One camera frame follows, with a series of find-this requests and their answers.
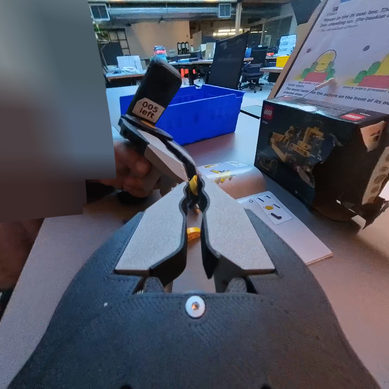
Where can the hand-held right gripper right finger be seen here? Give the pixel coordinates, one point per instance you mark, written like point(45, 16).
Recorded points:
point(234, 240)

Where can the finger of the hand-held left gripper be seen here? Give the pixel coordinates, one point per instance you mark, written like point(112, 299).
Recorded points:
point(165, 161)
point(153, 137)

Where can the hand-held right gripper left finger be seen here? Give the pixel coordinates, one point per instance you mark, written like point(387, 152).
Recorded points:
point(158, 237)

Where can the yellow curved lego piece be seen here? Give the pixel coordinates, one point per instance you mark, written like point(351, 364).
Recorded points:
point(193, 184)
point(193, 233)

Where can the black lego connector piece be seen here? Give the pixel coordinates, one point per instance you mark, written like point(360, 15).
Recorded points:
point(192, 200)

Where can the lego instruction booklet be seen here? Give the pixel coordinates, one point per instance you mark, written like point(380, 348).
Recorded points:
point(291, 240)

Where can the dark lego set box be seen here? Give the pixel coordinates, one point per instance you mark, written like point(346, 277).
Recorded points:
point(288, 146)

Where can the person's left hand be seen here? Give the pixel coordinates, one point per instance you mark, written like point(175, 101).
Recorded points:
point(130, 170)

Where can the white boxes on desk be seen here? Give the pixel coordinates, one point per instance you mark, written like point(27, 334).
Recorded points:
point(129, 63)

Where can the black coffee dispensers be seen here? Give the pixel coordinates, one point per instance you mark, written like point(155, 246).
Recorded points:
point(182, 48)

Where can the blue storage bin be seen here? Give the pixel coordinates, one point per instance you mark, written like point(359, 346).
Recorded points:
point(197, 121)

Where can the black mesh office chair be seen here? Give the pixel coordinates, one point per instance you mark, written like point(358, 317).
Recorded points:
point(228, 60)

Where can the yellow storage bin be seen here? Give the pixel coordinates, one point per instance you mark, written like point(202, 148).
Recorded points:
point(282, 60)

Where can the printed instruction sheet board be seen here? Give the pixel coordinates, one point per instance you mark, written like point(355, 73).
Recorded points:
point(349, 60)

